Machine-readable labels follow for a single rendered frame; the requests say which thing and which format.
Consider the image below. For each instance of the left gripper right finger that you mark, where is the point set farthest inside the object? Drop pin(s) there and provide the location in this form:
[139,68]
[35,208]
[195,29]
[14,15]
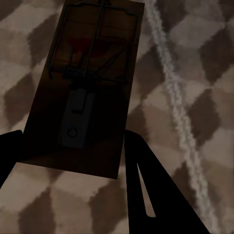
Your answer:
[174,215]

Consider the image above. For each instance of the mousetrap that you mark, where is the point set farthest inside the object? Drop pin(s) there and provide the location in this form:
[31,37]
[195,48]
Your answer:
[78,116]

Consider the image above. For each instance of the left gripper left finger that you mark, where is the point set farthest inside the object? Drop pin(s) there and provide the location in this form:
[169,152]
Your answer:
[10,144]

